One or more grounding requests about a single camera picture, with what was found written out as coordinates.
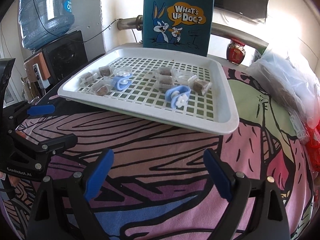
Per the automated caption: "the black cable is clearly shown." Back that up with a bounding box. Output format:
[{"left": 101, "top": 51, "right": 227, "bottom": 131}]
[{"left": 31, "top": 0, "right": 119, "bottom": 46}]

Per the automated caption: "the red glass jar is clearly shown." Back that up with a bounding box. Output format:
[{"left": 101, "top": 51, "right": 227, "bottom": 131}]
[{"left": 226, "top": 38, "right": 246, "bottom": 65}]

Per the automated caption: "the orange white device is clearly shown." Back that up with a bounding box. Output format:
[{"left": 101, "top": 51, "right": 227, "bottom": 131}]
[{"left": 24, "top": 52, "right": 51, "bottom": 89}]

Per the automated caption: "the cartoon print blanket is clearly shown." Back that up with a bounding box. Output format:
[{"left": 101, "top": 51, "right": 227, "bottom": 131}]
[{"left": 18, "top": 67, "right": 319, "bottom": 239}]

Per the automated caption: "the metal bed rail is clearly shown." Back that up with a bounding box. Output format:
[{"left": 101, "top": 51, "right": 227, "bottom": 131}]
[{"left": 117, "top": 15, "right": 268, "bottom": 53}]

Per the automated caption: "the brown snack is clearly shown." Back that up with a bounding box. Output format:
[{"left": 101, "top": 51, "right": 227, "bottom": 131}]
[
  {"left": 156, "top": 76, "right": 175, "bottom": 93},
  {"left": 156, "top": 67, "right": 176, "bottom": 76},
  {"left": 80, "top": 72, "right": 97, "bottom": 86},
  {"left": 189, "top": 77, "right": 212, "bottom": 96},
  {"left": 92, "top": 81, "right": 113, "bottom": 96}
]

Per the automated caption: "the clear plastic bag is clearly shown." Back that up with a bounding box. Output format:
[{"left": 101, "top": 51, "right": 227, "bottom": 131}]
[{"left": 247, "top": 50, "right": 319, "bottom": 129}]

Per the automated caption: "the white perforated plastic tray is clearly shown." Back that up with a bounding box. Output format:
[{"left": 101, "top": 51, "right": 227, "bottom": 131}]
[{"left": 57, "top": 47, "right": 239, "bottom": 135}]

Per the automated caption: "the black speaker cabinet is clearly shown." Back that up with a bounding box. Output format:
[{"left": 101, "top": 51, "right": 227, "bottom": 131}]
[{"left": 41, "top": 30, "right": 88, "bottom": 85}]

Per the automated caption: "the blue Bugs Bunny tote bag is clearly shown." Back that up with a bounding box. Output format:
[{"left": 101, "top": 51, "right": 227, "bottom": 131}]
[{"left": 142, "top": 0, "right": 214, "bottom": 56}]

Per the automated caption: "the red plastic bag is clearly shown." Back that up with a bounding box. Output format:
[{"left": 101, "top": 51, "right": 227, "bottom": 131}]
[{"left": 305, "top": 125, "right": 320, "bottom": 172}]

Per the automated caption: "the green white box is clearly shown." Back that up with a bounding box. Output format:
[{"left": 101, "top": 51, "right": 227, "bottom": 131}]
[{"left": 252, "top": 47, "right": 267, "bottom": 62}]

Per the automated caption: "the blue water jug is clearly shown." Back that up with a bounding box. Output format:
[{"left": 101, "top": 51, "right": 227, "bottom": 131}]
[{"left": 18, "top": 0, "right": 75, "bottom": 50}]

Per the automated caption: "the blue flower hair claw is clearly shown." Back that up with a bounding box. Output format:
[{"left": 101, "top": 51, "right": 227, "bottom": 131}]
[{"left": 112, "top": 79, "right": 132, "bottom": 91}]

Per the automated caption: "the brown snack cube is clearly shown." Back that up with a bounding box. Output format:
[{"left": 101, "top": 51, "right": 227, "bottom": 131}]
[{"left": 98, "top": 66, "right": 114, "bottom": 77}]

